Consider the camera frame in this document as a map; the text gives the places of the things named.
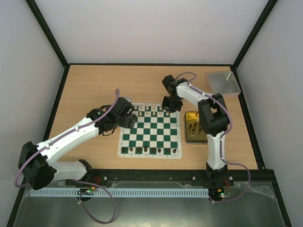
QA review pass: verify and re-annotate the green white chess board mat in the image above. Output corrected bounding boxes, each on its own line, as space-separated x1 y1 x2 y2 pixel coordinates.
117 103 182 159

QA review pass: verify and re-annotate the gold metal tin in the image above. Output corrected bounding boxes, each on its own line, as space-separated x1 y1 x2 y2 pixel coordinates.
184 112 208 145

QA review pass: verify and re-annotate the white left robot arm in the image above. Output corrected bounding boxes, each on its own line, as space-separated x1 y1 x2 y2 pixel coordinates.
18 97 136 190

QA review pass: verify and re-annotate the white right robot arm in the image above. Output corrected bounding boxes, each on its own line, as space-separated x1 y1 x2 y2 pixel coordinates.
162 75 232 185

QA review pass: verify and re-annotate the silver pink tin lid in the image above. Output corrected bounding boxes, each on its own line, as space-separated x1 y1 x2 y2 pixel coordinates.
206 71 241 97

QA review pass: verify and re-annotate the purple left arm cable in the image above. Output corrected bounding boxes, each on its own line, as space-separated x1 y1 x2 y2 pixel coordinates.
14 88 118 224

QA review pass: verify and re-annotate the grey slotted cable duct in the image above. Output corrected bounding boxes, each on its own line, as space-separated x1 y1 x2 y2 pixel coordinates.
30 188 209 198

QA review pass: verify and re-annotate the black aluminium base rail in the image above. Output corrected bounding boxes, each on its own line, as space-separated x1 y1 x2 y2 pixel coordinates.
66 169 275 186

